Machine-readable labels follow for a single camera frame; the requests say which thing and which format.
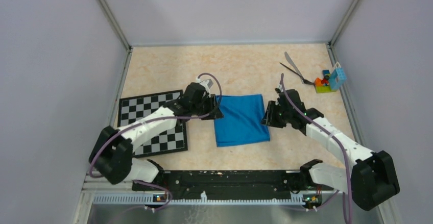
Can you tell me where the aluminium front rail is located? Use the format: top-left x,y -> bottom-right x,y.
73,170 -> 403,224

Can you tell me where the black white checkerboard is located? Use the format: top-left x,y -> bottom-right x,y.
117,90 -> 188,158

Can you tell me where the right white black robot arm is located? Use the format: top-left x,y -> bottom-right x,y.
261,88 -> 400,211

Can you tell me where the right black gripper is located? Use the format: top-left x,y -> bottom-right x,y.
260,101 -> 292,128

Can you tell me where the blue satin napkin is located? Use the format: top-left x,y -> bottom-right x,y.
214,94 -> 270,147

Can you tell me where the colourful toy block set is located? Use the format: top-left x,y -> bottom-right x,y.
314,62 -> 347,93

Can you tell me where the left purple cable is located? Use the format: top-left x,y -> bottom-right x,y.
88,73 -> 223,211

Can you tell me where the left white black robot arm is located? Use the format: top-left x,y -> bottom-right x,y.
89,79 -> 223,190

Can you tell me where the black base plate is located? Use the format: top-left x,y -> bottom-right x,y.
132,170 -> 334,201

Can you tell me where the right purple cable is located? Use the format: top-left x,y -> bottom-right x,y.
280,73 -> 354,224

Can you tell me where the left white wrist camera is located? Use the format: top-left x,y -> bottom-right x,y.
196,78 -> 213,93

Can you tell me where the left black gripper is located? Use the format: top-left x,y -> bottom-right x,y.
191,93 -> 224,120

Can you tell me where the purple cable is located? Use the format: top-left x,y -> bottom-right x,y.
88,73 -> 223,211
280,73 -> 354,224

